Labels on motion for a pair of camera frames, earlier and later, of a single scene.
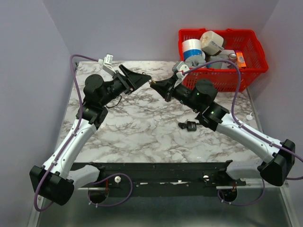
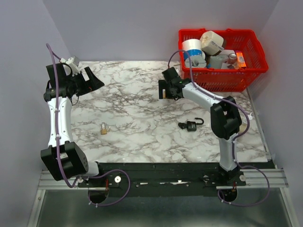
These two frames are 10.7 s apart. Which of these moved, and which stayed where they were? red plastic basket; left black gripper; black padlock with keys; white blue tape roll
Moved: left black gripper
Stayed: white blue tape roll; black padlock with keys; red plastic basket
